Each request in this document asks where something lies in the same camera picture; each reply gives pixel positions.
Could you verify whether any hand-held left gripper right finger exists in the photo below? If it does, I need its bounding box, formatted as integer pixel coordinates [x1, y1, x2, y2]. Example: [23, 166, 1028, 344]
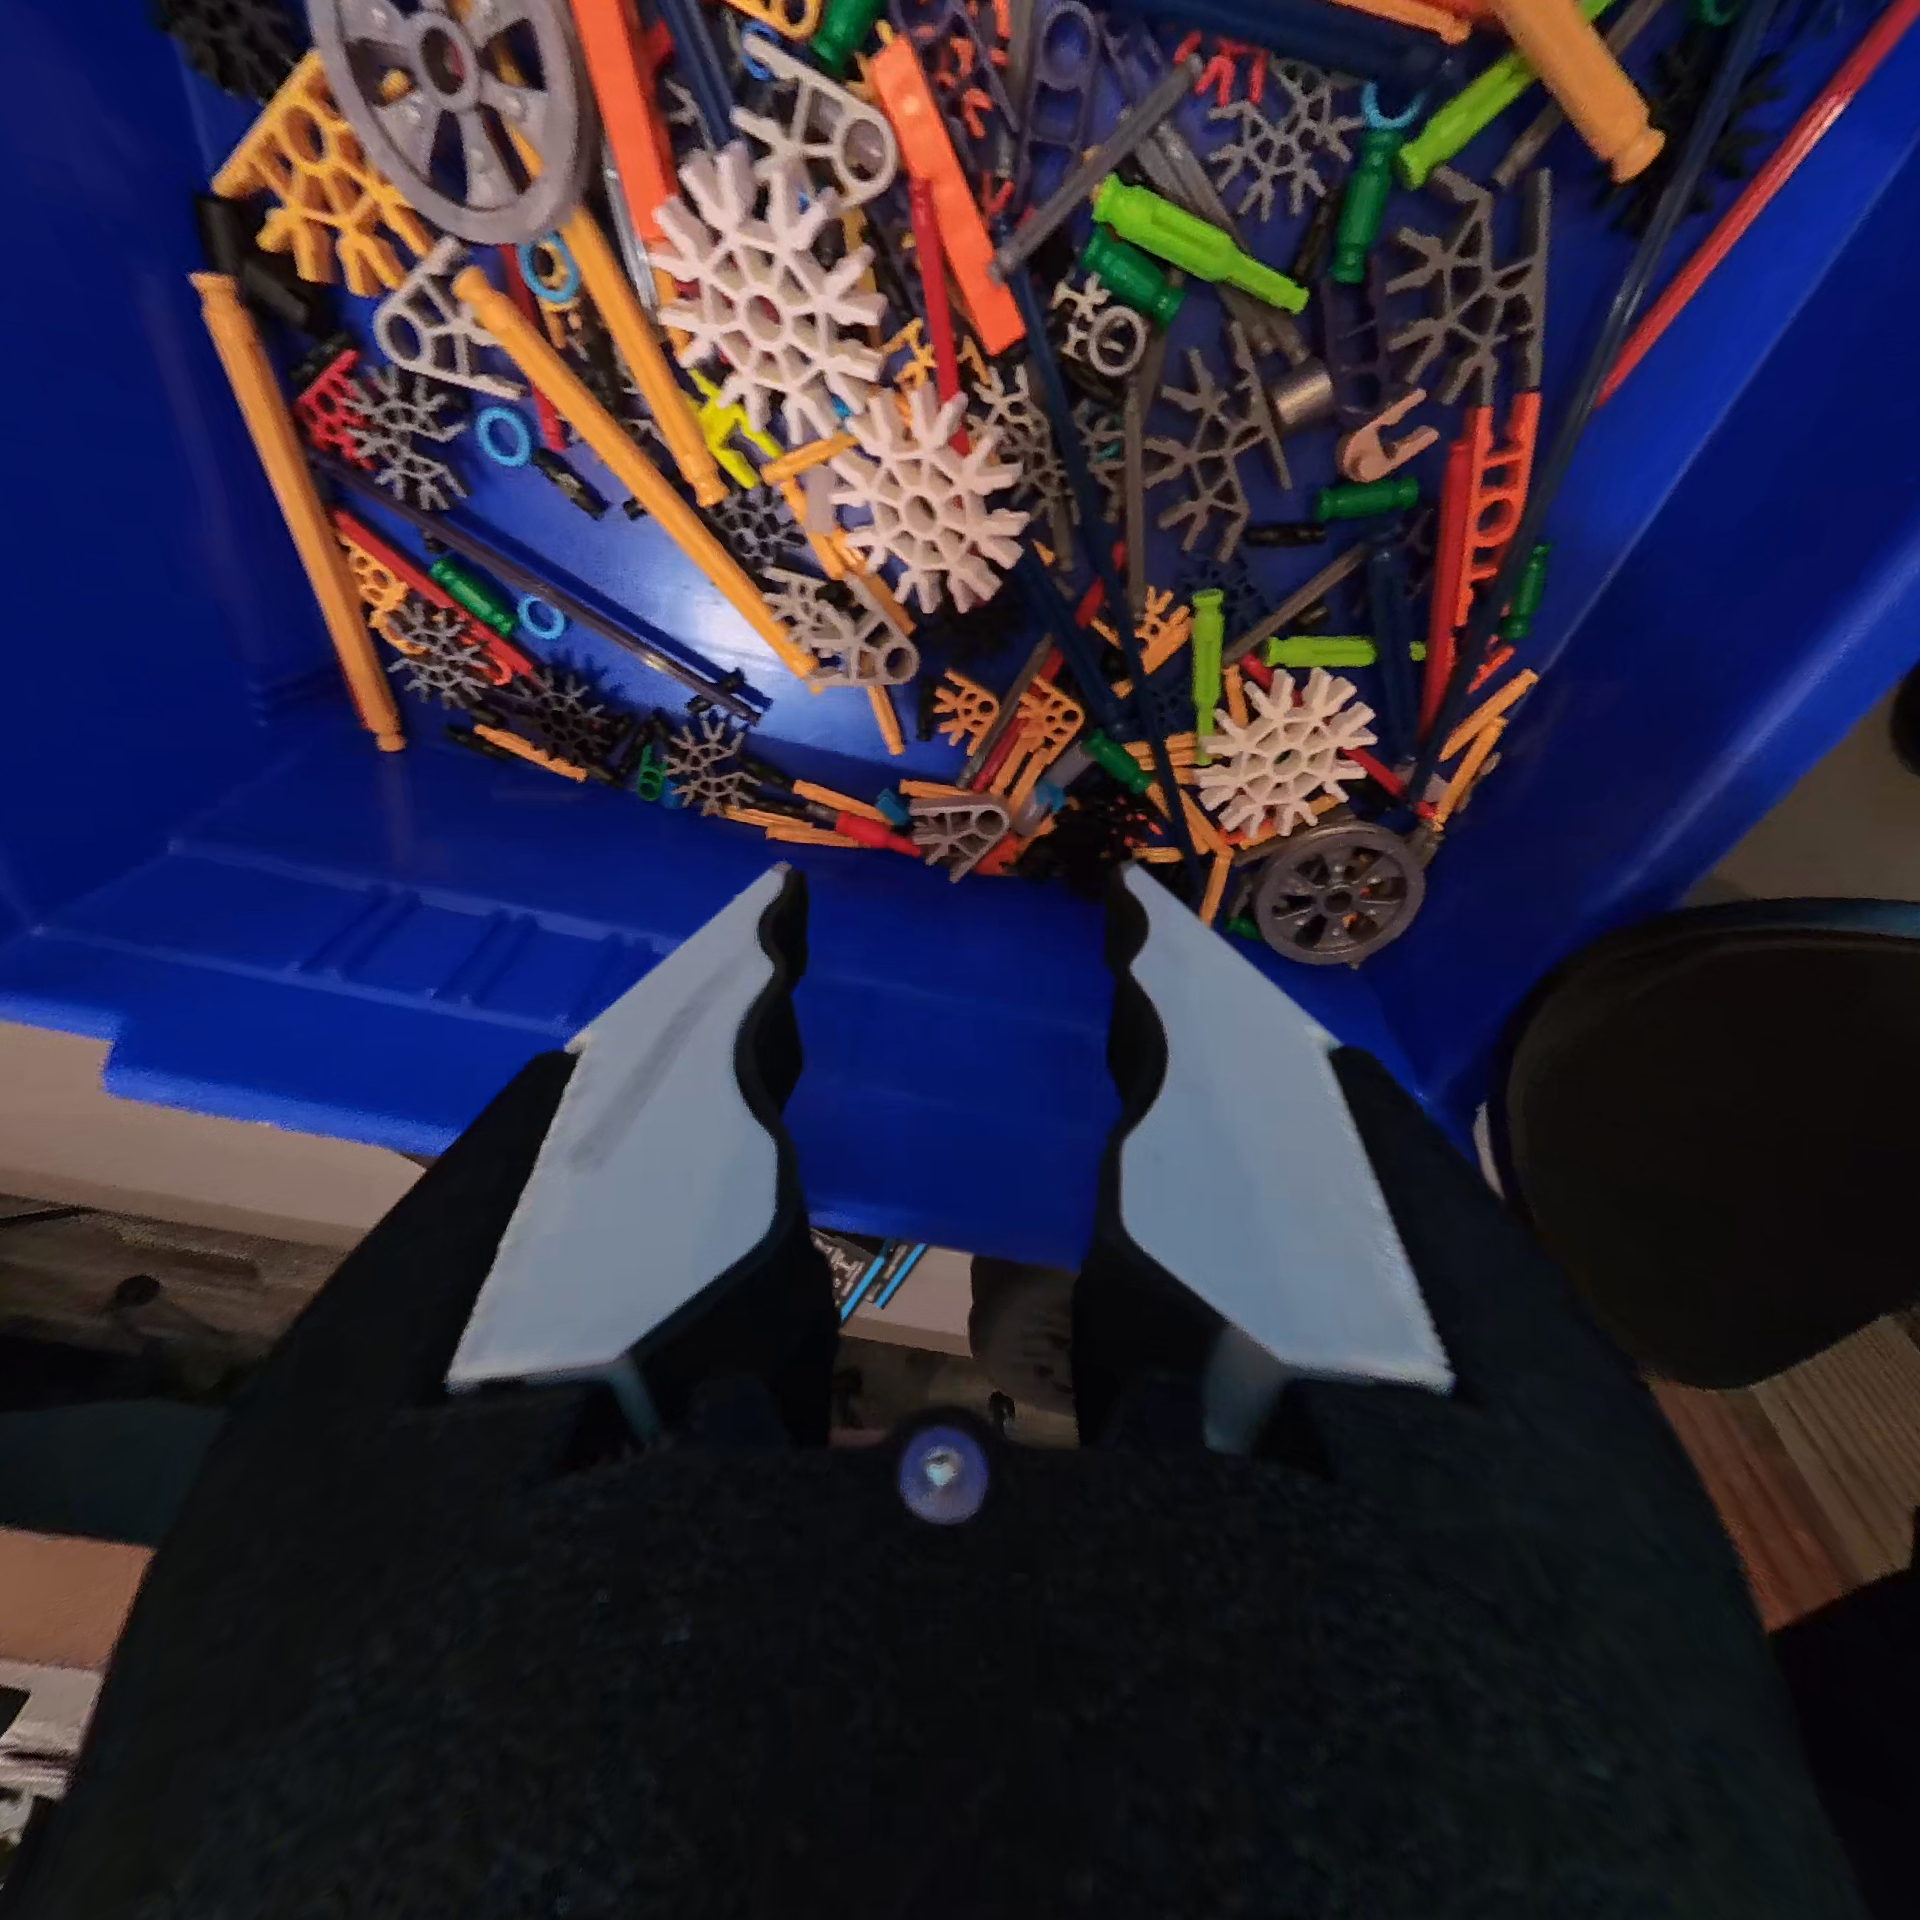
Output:
[1070, 861, 1456, 1455]

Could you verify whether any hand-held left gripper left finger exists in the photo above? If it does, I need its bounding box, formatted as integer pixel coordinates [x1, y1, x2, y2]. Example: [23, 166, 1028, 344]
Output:
[444, 861, 841, 1451]

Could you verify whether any blue plastic bin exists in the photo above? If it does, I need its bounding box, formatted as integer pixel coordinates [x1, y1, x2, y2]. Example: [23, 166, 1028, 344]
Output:
[0, 0, 1920, 1278]

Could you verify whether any pile of construction toy pieces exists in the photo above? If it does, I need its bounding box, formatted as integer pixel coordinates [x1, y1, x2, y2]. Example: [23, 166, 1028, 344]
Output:
[157, 0, 1920, 969]

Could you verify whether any black office chair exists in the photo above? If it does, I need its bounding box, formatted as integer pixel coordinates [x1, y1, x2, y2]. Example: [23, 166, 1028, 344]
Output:
[1477, 896, 1920, 1395]

